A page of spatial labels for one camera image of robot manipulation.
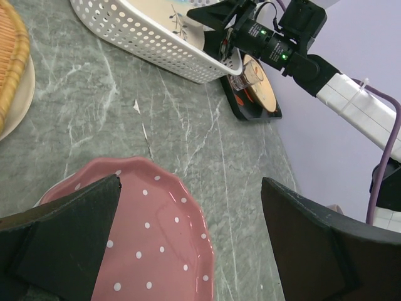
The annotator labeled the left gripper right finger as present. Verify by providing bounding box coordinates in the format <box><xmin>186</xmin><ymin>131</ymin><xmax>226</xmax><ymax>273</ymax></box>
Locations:
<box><xmin>261</xmin><ymin>177</ymin><xmax>400</xmax><ymax>300</ymax></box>

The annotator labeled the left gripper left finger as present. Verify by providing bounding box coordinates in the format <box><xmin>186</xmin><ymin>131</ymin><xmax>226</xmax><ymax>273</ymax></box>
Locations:
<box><xmin>1</xmin><ymin>174</ymin><xmax>122</xmax><ymax>300</ymax></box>

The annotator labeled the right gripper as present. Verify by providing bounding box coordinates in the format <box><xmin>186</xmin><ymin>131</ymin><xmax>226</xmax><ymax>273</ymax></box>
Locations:
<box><xmin>187</xmin><ymin>0</ymin><xmax>296</xmax><ymax>68</ymax></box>

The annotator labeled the pink polka dot plate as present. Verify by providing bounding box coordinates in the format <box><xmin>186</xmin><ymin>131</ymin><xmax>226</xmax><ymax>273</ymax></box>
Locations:
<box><xmin>40</xmin><ymin>156</ymin><xmax>214</xmax><ymax>300</ymax></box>

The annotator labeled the orange woven tray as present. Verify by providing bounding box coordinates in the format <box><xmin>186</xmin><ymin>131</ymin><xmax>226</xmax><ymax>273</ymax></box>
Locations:
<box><xmin>1</xmin><ymin>0</ymin><xmax>30</xmax><ymax>130</ymax></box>

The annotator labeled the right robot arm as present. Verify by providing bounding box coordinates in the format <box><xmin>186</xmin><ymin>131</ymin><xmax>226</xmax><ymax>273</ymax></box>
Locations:
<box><xmin>186</xmin><ymin>1</ymin><xmax>400</xmax><ymax>224</ymax></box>

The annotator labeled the white perforated plastic bin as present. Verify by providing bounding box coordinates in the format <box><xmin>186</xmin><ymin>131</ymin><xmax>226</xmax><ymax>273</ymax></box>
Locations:
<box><xmin>70</xmin><ymin>0</ymin><xmax>242</xmax><ymax>83</ymax></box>

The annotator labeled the clear glass cup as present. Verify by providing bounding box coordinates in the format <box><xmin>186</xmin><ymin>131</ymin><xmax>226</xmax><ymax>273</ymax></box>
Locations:
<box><xmin>229</xmin><ymin>59</ymin><xmax>264</xmax><ymax>91</ymax></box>

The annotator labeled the floral peach plate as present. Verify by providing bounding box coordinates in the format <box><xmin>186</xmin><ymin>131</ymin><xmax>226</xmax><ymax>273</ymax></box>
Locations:
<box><xmin>242</xmin><ymin>55</ymin><xmax>277</xmax><ymax>113</ymax></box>

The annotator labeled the black serving tray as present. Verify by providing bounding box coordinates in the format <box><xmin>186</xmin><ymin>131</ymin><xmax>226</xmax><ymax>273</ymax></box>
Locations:
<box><xmin>219</xmin><ymin>76</ymin><xmax>283</xmax><ymax>122</ymax></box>

